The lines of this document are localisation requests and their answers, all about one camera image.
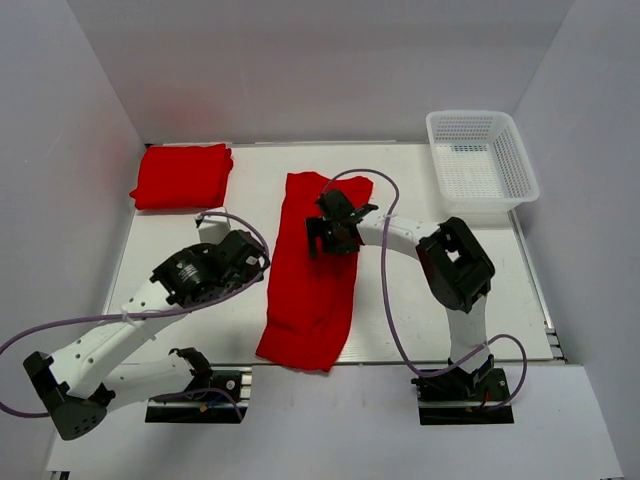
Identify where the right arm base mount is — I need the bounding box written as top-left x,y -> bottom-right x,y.
411,368 -> 514,426

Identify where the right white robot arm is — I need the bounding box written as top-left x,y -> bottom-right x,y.
305,190 -> 495,399

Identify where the folded red t-shirt stack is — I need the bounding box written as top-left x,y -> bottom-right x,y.
129,143 -> 233,210

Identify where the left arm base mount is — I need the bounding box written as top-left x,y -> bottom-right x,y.
145,366 -> 252,425

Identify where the white plastic basket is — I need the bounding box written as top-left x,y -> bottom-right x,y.
425,110 -> 540,215

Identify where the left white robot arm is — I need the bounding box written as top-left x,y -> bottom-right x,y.
23,230 -> 269,441

